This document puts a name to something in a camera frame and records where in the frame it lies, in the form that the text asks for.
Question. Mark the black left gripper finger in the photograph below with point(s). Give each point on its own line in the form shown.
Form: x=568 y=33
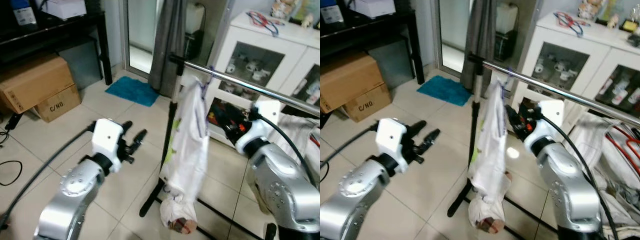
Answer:
x=431 y=138
x=126 y=126
x=417 y=127
x=139 y=137

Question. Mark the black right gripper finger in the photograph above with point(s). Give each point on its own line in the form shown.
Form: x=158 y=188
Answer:
x=512 y=115
x=217 y=114

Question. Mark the red clothes hanger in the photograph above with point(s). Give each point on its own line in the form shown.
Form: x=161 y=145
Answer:
x=315 y=140
x=622 y=145

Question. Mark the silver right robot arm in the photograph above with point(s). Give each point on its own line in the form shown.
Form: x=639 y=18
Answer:
x=282 y=190
x=570 y=190

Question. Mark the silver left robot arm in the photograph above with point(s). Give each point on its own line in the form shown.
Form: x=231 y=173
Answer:
x=75 y=195
x=357 y=200

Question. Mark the purple clothes hanger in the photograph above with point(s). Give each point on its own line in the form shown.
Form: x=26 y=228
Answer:
x=206 y=85
x=507 y=82

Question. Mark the teal floor mat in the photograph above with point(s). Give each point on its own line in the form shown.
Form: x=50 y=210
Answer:
x=132 y=91
x=445 y=90

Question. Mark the white hanging garment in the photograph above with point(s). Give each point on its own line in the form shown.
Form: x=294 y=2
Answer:
x=487 y=160
x=185 y=150

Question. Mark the small printed cardboard box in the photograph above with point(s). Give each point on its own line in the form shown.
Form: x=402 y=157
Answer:
x=367 y=106
x=57 y=107

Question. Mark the crumpled white garment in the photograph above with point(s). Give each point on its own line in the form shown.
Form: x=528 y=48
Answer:
x=595 y=145
x=300 y=135

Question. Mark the grey curtain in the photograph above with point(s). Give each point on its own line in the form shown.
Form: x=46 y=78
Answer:
x=477 y=45
x=167 y=45

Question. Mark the large brown cardboard box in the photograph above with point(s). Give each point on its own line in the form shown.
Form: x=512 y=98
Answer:
x=347 y=80
x=35 y=82

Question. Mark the white plastic canister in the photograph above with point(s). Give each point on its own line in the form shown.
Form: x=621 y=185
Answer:
x=506 y=17
x=195 y=17

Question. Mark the white glass door cabinet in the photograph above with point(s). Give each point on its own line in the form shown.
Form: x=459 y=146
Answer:
x=605 y=42
x=295 y=40

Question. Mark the black shelf table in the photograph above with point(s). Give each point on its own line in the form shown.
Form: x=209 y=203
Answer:
x=50 y=30
x=370 y=27

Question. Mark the black power adapter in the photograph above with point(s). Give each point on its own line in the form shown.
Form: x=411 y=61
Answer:
x=13 y=122

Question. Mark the white flat box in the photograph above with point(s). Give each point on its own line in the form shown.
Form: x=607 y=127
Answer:
x=62 y=7
x=372 y=7

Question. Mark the blue and white box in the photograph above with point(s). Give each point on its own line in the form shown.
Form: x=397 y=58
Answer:
x=331 y=12
x=22 y=12

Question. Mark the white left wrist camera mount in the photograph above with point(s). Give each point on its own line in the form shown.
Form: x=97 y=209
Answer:
x=106 y=137
x=391 y=137

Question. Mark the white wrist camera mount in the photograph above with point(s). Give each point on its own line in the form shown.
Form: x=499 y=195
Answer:
x=391 y=137
x=547 y=130
x=257 y=135
x=106 y=137

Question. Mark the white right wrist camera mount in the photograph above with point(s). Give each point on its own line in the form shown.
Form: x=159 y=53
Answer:
x=547 y=130
x=257 y=135

